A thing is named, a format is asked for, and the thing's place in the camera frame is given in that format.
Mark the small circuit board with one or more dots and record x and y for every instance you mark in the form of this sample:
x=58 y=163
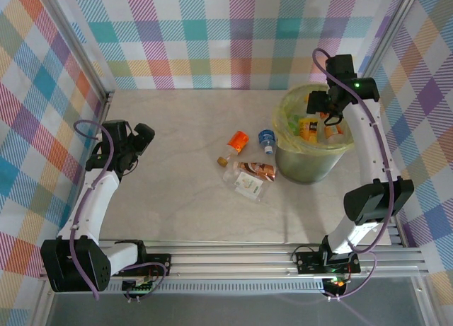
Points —
x=139 y=285
x=336 y=283

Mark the aluminium frame post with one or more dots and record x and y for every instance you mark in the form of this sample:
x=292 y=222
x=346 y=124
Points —
x=389 y=32
x=76 y=46

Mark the square clear bottle white label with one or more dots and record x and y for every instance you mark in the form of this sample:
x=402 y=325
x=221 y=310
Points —
x=247 y=186

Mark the mesh bin with yellow bag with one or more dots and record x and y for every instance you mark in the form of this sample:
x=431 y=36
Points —
x=283 y=135

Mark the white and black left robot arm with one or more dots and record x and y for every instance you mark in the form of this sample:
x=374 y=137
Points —
x=95 y=198

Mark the yellow label juice bottle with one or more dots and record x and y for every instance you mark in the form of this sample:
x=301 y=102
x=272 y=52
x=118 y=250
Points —
x=308 y=128

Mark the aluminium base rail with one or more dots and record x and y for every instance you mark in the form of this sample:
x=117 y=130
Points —
x=230 y=262

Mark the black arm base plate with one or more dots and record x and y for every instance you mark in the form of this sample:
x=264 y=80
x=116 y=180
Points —
x=159 y=262
x=308 y=260

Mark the metal mesh waste bin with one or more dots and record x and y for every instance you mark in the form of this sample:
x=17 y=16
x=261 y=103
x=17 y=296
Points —
x=304 y=167

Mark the clear bottle orange cap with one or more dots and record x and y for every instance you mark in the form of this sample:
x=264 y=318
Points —
x=332 y=131

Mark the orange label bottle gold cap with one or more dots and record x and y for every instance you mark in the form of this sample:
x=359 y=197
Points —
x=238 y=140

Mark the clear bottle blue label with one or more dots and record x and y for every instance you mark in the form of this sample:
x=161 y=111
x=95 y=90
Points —
x=266 y=136

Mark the clear bottle green label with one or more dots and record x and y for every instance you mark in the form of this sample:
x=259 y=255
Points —
x=293 y=122

